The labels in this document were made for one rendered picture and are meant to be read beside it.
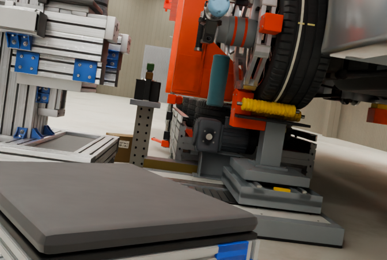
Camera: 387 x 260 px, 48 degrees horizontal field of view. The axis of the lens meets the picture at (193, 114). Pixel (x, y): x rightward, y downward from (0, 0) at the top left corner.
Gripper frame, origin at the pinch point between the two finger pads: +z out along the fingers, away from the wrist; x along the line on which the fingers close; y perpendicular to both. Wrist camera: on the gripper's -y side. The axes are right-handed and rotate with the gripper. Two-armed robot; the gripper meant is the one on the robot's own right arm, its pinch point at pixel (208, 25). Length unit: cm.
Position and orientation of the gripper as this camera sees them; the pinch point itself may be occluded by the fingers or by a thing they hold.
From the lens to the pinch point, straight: 193.2
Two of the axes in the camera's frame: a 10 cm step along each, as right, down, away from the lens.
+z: -0.8, -0.5, 10.0
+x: -9.9, -1.4, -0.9
